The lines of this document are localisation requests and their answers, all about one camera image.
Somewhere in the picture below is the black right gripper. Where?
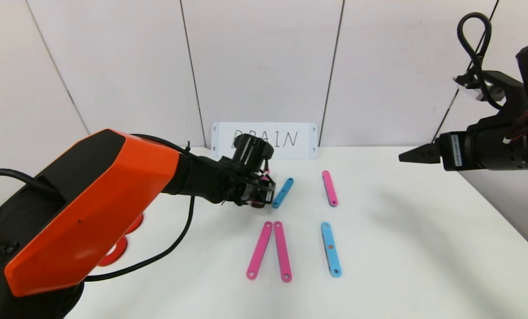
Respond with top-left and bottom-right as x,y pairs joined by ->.
398,123 -> 511,171

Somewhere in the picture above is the pink plastic bar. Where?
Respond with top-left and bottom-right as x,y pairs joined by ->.
246,222 -> 274,280
250,168 -> 270,209
322,171 -> 338,207
274,221 -> 293,283

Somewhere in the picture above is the white sign reading BRAIN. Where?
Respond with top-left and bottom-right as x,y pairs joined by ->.
211,122 -> 318,160

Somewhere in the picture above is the blue bar with orange dot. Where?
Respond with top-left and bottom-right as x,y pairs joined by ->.
321,222 -> 343,278

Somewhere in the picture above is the blue plastic bar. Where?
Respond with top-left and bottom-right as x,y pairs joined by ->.
272,178 -> 294,209

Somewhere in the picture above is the red curved plastic piece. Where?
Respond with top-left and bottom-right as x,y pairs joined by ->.
96,235 -> 128,267
124,213 -> 145,235

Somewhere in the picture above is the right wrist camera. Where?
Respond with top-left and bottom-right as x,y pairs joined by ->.
452,71 -> 521,105

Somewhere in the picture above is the black right arm cable loop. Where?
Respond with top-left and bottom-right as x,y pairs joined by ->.
457,12 -> 508,110

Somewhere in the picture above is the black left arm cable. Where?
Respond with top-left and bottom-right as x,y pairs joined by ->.
86,195 -> 196,282

